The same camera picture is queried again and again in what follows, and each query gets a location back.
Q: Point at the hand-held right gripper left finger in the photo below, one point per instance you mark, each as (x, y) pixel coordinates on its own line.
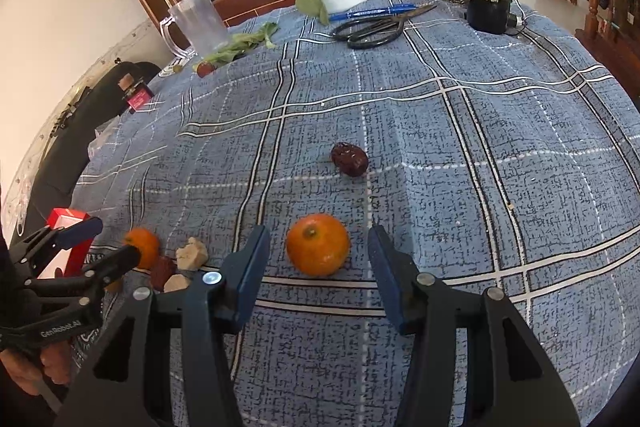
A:
(250, 269)

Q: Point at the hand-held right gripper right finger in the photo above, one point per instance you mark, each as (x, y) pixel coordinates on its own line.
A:
(390, 279)

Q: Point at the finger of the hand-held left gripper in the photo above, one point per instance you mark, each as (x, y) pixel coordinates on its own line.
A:
(82, 229)
(117, 263)

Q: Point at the red cardboard tray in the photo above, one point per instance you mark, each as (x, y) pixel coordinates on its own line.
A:
(62, 222)

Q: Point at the mandarin orange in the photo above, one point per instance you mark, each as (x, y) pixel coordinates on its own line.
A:
(145, 246)
(317, 252)

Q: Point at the beige pastry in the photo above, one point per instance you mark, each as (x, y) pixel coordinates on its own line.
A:
(177, 283)
(192, 253)

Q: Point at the dark wrinkled red date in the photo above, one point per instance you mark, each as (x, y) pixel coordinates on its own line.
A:
(351, 159)

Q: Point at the person's left hand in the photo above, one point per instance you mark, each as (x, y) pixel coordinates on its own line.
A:
(50, 362)

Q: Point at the black sofa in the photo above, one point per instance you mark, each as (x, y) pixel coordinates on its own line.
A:
(75, 132)

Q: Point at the small jar with red label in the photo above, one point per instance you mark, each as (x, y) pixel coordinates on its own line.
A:
(136, 96)

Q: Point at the green vegetable leaves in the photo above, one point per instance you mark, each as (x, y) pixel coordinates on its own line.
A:
(245, 43)

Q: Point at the glass pitcher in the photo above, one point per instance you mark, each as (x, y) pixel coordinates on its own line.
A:
(197, 24)

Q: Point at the black scissors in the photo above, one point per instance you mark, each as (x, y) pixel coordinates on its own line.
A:
(375, 32)

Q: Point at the blue marker pen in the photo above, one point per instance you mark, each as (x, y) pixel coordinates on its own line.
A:
(365, 13)

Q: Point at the black motor device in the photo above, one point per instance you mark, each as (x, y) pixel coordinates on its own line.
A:
(487, 9)

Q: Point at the wooden railing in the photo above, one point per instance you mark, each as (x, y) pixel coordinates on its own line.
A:
(612, 42)

